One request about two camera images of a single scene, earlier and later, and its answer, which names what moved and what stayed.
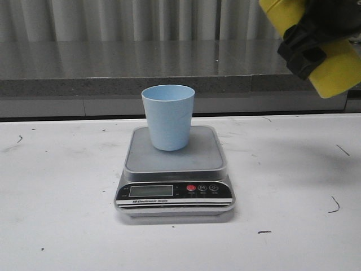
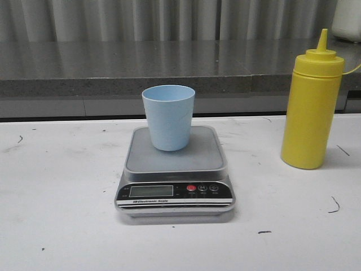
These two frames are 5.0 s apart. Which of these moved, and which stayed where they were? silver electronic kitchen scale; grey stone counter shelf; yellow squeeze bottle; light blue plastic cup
Moved: yellow squeeze bottle
Stayed: silver electronic kitchen scale; grey stone counter shelf; light blue plastic cup
